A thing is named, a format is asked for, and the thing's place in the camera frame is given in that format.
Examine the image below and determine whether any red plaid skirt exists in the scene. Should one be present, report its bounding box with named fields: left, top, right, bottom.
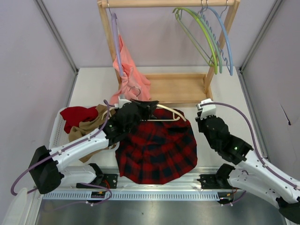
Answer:
left=115, top=110, right=198, bottom=185

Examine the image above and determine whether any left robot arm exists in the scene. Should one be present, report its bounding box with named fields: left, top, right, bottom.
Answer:
left=29, top=99, right=159, bottom=194

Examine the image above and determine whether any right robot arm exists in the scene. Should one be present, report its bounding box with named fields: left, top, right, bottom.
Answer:
left=195, top=110, right=300, bottom=224

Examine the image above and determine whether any pink skirt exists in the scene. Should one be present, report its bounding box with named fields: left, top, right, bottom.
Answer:
left=110, top=35, right=151, bottom=105

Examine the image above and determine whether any blue hanger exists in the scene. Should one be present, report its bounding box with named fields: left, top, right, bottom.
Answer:
left=206, top=1, right=236, bottom=76

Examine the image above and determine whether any purple hanger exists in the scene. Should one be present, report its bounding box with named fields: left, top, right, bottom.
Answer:
left=106, top=0, right=123, bottom=77

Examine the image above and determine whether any green hanger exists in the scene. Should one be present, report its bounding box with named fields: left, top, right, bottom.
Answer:
left=172, top=7, right=222, bottom=74

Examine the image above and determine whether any teal hanger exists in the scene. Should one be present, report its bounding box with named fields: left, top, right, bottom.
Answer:
left=183, top=9, right=223, bottom=74

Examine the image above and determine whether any wooden clothes rack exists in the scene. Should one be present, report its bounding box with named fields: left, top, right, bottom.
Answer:
left=97, top=0, right=240, bottom=106

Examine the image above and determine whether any tan garment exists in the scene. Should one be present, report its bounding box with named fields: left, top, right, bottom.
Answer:
left=67, top=105, right=120, bottom=164

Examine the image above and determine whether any red garment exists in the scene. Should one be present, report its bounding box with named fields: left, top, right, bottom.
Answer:
left=60, top=106, right=98, bottom=134

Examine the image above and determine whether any white laundry basket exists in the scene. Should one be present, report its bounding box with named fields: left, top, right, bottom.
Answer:
left=48, top=108, right=69, bottom=149

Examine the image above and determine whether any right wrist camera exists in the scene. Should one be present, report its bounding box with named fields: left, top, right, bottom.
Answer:
left=196, top=98, right=216, bottom=120

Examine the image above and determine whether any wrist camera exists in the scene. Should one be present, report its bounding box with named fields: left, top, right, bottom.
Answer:
left=114, top=94, right=131, bottom=109
left=196, top=98, right=216, bottom=120

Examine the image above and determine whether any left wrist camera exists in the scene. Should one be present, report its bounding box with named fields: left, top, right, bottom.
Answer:
left=114, top=94, right=131, bottom=109

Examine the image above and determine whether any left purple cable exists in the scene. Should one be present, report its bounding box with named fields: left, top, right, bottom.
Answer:
left=10, top=99, right=115, bottom=210

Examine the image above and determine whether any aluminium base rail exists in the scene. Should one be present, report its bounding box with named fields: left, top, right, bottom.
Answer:
left=34, top=165, right=258, bottom=207

